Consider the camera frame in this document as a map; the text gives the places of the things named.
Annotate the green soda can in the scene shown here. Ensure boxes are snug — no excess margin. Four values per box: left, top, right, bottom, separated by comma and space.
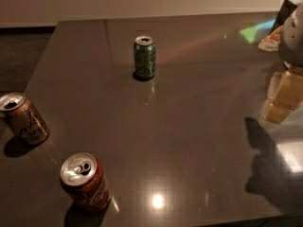
134, 35, 156, 79

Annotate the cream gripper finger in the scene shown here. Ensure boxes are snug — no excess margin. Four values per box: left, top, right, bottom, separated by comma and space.
261, 99, 292, 124
267, 69, 303, 110

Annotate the red coke can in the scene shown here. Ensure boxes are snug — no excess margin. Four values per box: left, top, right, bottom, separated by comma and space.
60, 152, 112, 214

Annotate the brown LaCroix can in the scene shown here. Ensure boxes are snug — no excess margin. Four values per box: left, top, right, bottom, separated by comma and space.
0, 92, 48, 146

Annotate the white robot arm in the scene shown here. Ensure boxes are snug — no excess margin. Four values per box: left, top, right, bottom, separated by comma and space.
258, 3, 303, 124

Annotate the dark box at table corner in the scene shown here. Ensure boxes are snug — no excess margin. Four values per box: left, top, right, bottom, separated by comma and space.
271, 0, 303, 31

